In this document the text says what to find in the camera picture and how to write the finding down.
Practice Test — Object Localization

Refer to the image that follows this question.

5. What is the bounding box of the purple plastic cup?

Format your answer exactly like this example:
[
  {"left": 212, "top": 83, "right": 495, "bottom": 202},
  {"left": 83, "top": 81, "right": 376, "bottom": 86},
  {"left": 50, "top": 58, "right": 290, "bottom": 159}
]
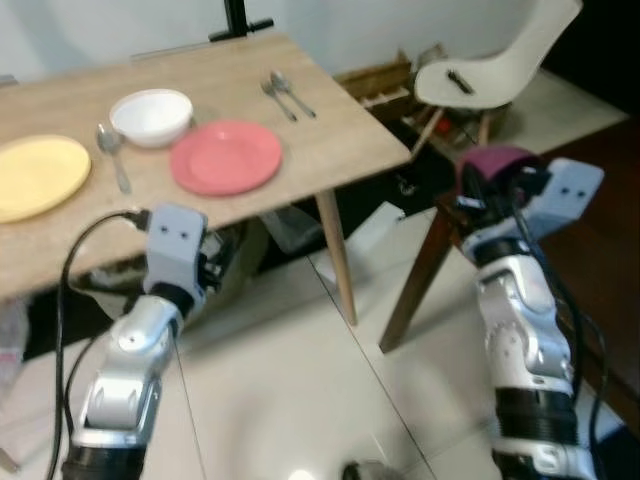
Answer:
[{"left": 458, "top": 144, "right": 541, "bottom": 197}]

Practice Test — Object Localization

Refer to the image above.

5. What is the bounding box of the grey basin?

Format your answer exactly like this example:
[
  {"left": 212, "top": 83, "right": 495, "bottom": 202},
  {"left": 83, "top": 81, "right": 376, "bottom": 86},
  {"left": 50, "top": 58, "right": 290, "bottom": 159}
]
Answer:
[{"left": 70, "top": 214, "right": 271, "bottom": 323}]

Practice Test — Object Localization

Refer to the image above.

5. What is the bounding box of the clear plastic container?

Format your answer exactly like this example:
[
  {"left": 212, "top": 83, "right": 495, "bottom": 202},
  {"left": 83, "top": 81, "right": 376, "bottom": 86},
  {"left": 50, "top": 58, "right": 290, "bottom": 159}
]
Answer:
[{"left": 262, "top": 205, "right": 323, "bottom": 254}]

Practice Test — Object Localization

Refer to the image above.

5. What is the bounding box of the pink plate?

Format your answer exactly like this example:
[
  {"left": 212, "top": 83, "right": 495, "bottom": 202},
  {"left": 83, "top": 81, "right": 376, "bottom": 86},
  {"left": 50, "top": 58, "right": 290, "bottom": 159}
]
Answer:
[{"left": 169, "top": 120, "right": 284, "bottom": 197}]

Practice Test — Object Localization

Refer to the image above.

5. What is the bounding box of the dark brown wooden table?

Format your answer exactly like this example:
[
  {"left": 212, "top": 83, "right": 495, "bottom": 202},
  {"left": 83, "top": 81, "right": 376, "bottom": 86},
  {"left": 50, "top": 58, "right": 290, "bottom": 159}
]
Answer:
[{"left": 378, "top": 118, "right": 640, "bottom": 433}]

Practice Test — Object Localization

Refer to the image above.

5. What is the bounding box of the small black object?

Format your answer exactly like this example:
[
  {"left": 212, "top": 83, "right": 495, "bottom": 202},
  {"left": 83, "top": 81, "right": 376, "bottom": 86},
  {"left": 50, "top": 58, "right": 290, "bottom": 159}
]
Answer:
[{"left": 447, "top": 70, "right": 475, "bottom": 96}]

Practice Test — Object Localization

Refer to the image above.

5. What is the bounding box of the white plastic chair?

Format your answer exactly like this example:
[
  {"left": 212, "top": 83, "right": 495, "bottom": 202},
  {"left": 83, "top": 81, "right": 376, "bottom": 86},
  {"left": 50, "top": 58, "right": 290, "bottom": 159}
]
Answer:
[{"left": 414, "top": 0, "right": 583, "bottom": 153}]

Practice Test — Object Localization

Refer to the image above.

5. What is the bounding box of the light wooden table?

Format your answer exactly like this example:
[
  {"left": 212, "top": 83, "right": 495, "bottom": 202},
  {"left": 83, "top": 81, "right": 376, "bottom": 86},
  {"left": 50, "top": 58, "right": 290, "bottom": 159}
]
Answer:
[{"left": 0, "top": 32, "right": 412, "bottom": 327}]

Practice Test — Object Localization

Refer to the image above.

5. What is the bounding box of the wooden crate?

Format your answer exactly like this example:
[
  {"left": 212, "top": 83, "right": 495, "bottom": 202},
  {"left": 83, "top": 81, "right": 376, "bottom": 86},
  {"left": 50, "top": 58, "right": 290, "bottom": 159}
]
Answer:
[{"left": 333, "top": 50, "right": 446, "bottom": 127}]

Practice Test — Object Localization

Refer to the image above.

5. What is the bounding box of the white bowl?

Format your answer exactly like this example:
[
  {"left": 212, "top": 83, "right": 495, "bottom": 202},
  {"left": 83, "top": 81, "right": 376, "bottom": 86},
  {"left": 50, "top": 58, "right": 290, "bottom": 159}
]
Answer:
[{"left": 109, "top": 89, "right": 194, "bottom": 149}]

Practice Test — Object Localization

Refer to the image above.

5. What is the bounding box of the silver spoon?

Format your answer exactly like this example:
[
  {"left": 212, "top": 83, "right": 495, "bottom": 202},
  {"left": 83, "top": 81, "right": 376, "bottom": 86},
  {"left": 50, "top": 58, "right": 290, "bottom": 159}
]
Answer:
[
  {"left": 96, "top": 123, "right": 134, "bottom": 196},
  {"left": 270, "top": 71, "right": 318, "bottom": 119}
]

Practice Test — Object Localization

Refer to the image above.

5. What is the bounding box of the silver fork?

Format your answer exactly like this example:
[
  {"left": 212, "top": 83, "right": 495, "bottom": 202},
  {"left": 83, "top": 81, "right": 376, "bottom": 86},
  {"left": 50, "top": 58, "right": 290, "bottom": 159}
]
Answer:
[{"left": 261, "top": 79, "right": 298, "bottom": 123}]

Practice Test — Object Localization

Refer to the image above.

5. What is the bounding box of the yellow plate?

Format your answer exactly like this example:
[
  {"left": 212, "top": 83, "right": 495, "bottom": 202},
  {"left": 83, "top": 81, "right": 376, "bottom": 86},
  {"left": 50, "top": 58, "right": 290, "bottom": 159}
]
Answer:
[{"left": 0, "top": 135, "right": 93, "bottom": 224}]

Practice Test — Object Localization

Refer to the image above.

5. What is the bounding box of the black stand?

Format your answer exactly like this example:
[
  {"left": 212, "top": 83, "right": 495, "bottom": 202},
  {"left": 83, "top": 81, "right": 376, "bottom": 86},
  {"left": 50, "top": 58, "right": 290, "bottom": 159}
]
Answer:
[{"left": 208, "top": 0, "right": 274, "bottom": 43}]

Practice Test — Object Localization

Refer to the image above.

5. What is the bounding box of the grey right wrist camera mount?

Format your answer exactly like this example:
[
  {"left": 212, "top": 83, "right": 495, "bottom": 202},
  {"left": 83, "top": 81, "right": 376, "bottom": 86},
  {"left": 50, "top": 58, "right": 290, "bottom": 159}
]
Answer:
[{"left": 518, "top": 157, "right": 605, "bottom": 247}]

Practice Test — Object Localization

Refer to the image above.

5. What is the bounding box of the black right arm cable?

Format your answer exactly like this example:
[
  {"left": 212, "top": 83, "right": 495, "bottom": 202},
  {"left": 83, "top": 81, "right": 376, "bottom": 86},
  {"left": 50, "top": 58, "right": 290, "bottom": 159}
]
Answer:
[{"left": 508, "top": 208, "right": 611, "bottom": 473}]

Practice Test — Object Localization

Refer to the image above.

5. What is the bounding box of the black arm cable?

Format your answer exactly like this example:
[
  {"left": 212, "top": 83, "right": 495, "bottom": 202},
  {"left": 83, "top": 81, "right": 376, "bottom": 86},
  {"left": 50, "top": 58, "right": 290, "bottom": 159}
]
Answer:
[
  {"left": 45, "top": 208, "right": 151, "bottom": 480},
  {"left": 508, "top": 208, "right": 611, "bottom": 473}
]

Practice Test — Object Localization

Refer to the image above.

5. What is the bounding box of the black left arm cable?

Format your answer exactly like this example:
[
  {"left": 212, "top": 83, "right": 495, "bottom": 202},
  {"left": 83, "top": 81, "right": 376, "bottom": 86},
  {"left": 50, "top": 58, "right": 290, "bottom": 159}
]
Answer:
[{"left": 45, "top": 208, "right": 151, "bottom": 480}]

